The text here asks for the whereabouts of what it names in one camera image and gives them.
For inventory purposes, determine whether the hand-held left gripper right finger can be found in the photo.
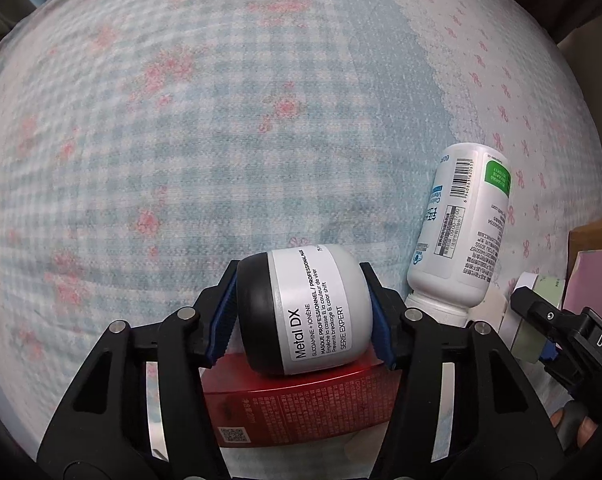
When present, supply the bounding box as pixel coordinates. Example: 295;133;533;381
360;261;568;480

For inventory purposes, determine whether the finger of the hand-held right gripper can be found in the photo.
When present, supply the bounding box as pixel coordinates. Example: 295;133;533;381
542;342;590;387
510;284;590;347

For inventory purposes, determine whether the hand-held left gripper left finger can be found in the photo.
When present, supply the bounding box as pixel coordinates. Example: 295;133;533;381
31;259;240;480

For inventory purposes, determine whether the pale green and white box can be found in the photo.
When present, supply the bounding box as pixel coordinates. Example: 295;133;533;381
498;271;568;365

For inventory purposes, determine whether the grey jar with black lid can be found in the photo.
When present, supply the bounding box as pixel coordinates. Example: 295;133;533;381
235;245;374;377

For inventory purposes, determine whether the red box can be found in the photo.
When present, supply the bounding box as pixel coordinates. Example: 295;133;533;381
201;349;408;449

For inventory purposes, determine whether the person's right hand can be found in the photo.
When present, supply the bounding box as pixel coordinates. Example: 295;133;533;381
551;400;602;457

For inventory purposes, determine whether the small beige box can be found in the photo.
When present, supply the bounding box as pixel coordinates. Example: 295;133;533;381
472;292;508;330

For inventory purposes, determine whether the pink box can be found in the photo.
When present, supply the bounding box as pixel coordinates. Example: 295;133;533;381
561;249;602;322

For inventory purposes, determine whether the brown cardboard box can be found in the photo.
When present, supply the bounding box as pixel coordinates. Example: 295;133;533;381
567;217;602;306

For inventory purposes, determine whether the white bottle with green label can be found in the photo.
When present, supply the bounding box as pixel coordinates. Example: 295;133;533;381
405;142;513;329

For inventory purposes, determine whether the checkered floral bed sheet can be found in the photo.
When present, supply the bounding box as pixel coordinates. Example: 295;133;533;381
0;0;602;480

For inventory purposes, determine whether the dark wooden furniture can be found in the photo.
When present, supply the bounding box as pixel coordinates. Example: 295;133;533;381
506;0;602;68

